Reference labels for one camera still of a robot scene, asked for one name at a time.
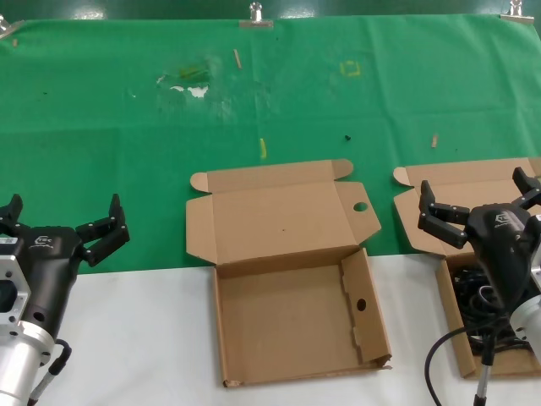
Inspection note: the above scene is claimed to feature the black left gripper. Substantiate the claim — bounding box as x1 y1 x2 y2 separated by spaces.
0 194 130 340

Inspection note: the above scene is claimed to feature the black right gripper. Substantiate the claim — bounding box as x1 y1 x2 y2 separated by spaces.
417 166 541 312

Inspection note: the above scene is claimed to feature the cardboard box with round hole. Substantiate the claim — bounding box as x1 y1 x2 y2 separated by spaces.
184 158 393 388

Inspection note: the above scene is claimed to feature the green table cloth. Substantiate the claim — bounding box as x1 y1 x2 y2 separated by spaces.
0 14 541 276

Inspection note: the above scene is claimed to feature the cardboard box holding cables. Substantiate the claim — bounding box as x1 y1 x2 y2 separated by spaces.
392 156 541 380

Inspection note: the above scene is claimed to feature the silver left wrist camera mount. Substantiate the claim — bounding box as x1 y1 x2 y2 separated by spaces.
0 253 33 337

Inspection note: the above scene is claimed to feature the pile of black cables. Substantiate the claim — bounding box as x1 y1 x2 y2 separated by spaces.
451 253 536 365

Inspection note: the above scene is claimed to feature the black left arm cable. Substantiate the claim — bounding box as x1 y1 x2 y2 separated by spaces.
25 338 73 406

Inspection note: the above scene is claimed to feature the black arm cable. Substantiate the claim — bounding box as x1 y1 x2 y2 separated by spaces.
424 323 502 406
25 338 73 406

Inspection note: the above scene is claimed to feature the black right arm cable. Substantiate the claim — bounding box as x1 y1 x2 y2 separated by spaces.
424 323 502 406

